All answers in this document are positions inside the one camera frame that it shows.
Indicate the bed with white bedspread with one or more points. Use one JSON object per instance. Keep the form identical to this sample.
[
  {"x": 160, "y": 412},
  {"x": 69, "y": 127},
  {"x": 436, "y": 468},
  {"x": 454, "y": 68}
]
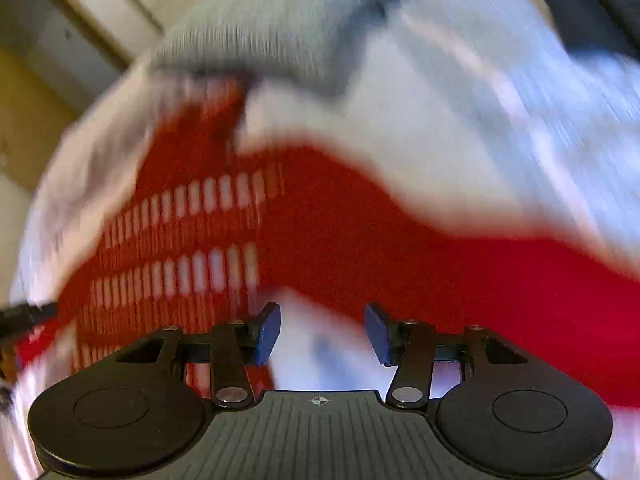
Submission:
[{"x": 450, "y": 110}]

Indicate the dark grey garment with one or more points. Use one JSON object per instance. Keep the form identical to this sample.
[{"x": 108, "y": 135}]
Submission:
[{"x": 600, "y": 5}]

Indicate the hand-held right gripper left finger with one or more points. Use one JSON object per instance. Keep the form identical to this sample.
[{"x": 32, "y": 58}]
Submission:
[{"x": 267, "y": 335}]

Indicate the red patterned knit sweater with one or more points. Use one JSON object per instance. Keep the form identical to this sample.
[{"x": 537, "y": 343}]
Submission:
[{"x": 350, "y": 220}]

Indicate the grey checked pillow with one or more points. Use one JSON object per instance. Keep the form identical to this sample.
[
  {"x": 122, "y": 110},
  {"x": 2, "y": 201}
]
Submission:
[{"x": 280, "y": 25}]

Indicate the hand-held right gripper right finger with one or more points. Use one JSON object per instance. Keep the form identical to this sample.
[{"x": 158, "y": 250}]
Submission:
[{"x": 380, "y": 335}]

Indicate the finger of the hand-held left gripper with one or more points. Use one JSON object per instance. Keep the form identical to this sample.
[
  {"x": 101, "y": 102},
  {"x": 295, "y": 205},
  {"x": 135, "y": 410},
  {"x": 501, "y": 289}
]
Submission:
[{"x": 25, "y": 312}]

